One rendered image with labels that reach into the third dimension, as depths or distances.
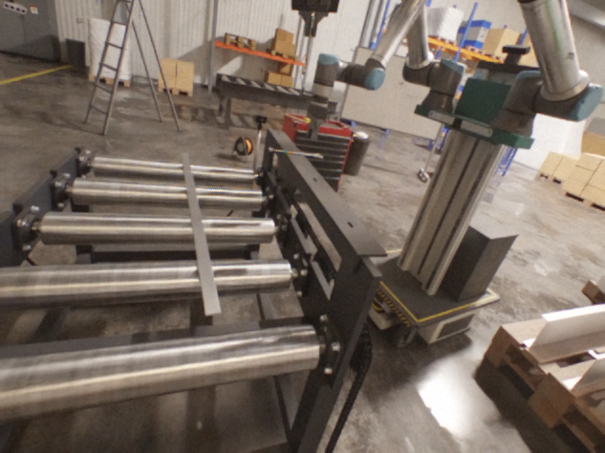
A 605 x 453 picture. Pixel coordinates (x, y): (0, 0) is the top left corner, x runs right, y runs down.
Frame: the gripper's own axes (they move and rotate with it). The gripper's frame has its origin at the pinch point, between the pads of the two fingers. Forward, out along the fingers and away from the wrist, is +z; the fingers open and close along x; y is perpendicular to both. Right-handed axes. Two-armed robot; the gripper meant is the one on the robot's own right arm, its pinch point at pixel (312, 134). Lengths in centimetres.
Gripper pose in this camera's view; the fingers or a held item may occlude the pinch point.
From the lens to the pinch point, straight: 142.2
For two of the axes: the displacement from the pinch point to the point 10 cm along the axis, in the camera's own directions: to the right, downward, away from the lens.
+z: -2.2, 8.9, 4.0
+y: 9.2, 0.5, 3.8
